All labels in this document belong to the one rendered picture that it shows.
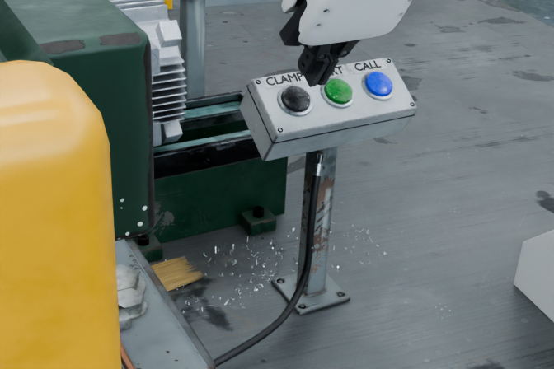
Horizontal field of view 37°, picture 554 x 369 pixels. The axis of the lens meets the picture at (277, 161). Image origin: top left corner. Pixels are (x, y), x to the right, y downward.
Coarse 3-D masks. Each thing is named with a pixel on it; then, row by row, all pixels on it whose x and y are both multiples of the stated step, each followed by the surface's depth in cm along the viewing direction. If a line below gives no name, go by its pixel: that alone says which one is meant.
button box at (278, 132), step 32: (352, 64) 88; (384, 64) 89; (256, 96) 82; (320, 96) 84; (352, 96) 85; (384, 96) 86; (256, 128) 84; (288, 128) 81; (320, 128) 82; (352, 128) 85; (384, 128) 88
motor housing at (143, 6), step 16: (112, 0) 95; (128, 0) 95; (144, 0) 96; (160, 0) 96; (144, 16) 95; (160, 16) 96; (160, 48) 95; (176, 48) 96; (160, 64) 93; (176, 64) 96; (160, 80) 94; (176, 80) 94; (160, 96) 94; (176, 96) 96; (160, 112) 97; (176, 112) 97
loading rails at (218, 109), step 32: (224, 96) 117; (192, 128) 113; (224, 128) 116; (160, 160) 101; (192, 160) 103; (224, 160) 105; (256, 160) 108; (160, 192) 103; (192, 192) 105; (224, 192) 108; (256, 192) 110; (160, 224) 105; (192, 224) 107; (224, 224) 110; (256, 224) 108; (160, 256) 103
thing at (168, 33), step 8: (160, 24) 94; (168, 24) 94; (176, 24) 94; (160, 32) 94; (168, 32) 94; (176, 32) 94; (160, 40) 94; (168, 40) 94; (176, 40) 94; (168, 128) 99; (176, 128) 100; (168, 136) 99; (176, 136) 100
